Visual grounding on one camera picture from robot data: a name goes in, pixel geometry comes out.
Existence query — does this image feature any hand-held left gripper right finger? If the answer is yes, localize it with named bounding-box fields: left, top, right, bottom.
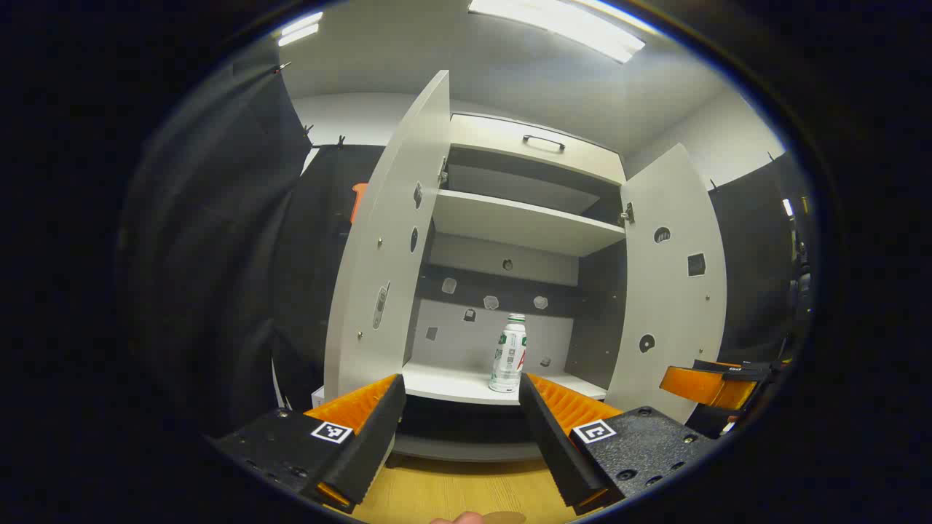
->
left=518, top=373, right=722, bottom=516

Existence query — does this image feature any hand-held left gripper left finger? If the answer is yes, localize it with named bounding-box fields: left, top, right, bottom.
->
left=208, top=373, right=407, bottom=514

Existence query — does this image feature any grey cabinet door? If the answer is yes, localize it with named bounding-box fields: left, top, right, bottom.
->
left=604, top=143, right=727, bottom=424
left=323, top=70, right=451, bottom=402

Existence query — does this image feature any white plastic bottle green label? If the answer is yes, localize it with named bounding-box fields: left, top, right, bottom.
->
left=489, top=313, right=527, bottom=394

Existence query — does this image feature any grey cabinet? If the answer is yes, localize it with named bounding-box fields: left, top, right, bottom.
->
left=393, top=111, right=628, bottom=464

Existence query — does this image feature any grey cabinet shelf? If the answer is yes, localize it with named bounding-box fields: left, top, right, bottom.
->
left=431, top=189, right=627, bottom=257

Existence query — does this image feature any black backdrop cloth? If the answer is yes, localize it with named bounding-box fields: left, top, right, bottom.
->
left=273, top=144, right=387, bottom=412
left=120, top=44, right=314, bottom=437
left=708, top=151, right=813, bottom=365

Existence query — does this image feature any small ceiling light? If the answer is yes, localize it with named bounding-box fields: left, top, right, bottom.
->
left=277, top=11, right=325, bottom=47

